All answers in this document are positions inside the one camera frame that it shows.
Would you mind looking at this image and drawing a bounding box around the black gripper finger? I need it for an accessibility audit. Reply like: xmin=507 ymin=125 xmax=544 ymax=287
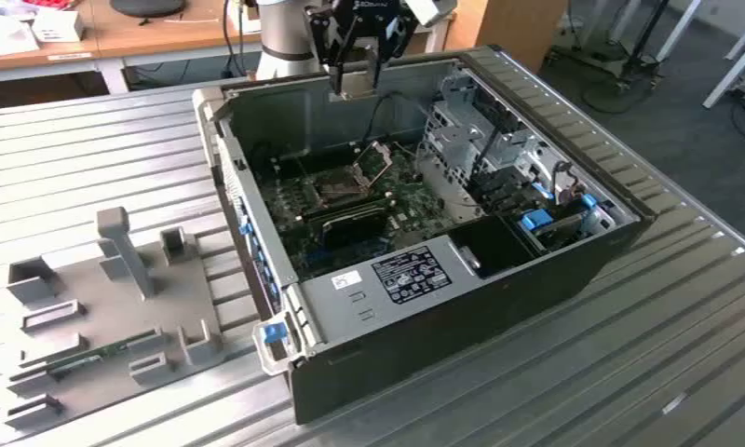
xmin=307 ymin=7 xmax=359 ymax=94
xmin=367 ymin=16 xmax=422 ymax=90

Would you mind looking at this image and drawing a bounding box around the silver CPU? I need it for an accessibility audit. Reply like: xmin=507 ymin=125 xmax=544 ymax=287
xmin=330 ymin=86 xmax=380 ymax=102

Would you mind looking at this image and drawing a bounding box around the metal socket cover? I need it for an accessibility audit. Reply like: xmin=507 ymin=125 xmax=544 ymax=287
xmin=351 ymin=141 xmax=398 ymax=188

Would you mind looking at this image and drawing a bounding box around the CPU socket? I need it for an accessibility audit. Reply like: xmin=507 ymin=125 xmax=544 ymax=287
xmin=307 ymin=169 xmax=378 ymax=210

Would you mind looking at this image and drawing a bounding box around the wooden cabinet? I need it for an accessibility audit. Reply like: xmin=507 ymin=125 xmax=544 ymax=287
xmin=475 ymin=0 xmax=571 ymax=75

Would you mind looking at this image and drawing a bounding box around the metal drive cage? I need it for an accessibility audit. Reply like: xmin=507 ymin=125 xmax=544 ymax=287
xmin=419 ymin=69 xmax=572 ymax=220

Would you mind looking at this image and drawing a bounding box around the wooden desk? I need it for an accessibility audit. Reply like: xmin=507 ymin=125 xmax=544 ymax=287
xmin=89 ymin=0 xmax=459 ymax=94
xmin=0 ymin=0 xmax=111 ymax=97

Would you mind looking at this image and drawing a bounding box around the dark round desk object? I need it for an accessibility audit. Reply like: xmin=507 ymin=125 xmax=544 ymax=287
xmin=109 ymin=0 xmax=190 ymax=18

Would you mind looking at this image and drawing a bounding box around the green RAM stick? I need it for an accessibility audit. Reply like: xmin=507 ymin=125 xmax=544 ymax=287
xmin=299 ymin=197 xmax=396 ymax=224
xmin=17 ymin=339 xmax=136 ymax=378

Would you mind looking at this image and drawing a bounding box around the green motherboard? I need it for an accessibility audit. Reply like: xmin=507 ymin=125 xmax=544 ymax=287
xmin=251 ymin=139 xmax=496 ymax=283

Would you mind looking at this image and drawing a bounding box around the black wheeled stand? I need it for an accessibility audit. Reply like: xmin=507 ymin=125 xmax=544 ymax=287
xmin=543 ymin=0 xmax=670 ymax=97

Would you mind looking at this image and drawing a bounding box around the black graphics card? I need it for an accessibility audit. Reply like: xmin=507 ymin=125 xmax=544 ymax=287
xmin=319 ymin=208 xmax=391 ymax=251

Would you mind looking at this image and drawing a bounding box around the white cardboard box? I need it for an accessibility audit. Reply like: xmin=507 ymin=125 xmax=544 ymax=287
xmin=29 ymin=8 xmax=87 ymax=44

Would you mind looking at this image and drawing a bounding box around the blue disk carrier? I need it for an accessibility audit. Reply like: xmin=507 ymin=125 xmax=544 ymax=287
xmin=516 ymin=208 xmax=591 ymax=251

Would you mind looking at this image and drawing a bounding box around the small white sticker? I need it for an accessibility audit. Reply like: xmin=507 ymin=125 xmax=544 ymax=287
xmin=330 ymin=271 xmax=366 ymax=291

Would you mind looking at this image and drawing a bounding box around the black rating label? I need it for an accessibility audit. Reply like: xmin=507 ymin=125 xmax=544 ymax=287
xmin=371 ymin=244 xmax=456 ymax=306

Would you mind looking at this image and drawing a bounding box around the white plastic bag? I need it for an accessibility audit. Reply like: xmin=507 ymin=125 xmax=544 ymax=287
xmin=0 ymin=11 xmax=43 ymax=61

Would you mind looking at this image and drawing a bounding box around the white table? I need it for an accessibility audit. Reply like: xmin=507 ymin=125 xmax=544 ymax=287
xmin=655 ymin=0 xmax=745 ymax=111

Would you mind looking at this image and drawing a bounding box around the silver power supply unit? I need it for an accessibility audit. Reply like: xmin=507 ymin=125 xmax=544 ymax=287
xmin=284 ymin=232 xmax=480 ymax=359

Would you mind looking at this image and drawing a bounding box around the grey parts rack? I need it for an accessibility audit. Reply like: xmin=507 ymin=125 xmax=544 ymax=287
xmin=3 ymin=206 xmax=228 ymax=430

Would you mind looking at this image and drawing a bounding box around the black PC case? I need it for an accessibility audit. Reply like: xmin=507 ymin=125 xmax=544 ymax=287
xmin=191 ymin=44 xmax=662 ymax=426

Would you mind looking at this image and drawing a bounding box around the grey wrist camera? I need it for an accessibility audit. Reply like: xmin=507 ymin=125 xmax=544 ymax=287
xmin=406 ymin=0 xmax=444 ymax=28

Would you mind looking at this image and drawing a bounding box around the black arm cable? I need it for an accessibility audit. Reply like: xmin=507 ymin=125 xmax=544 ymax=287
xmin=222 ymin=0 xmax=258 ymax=80

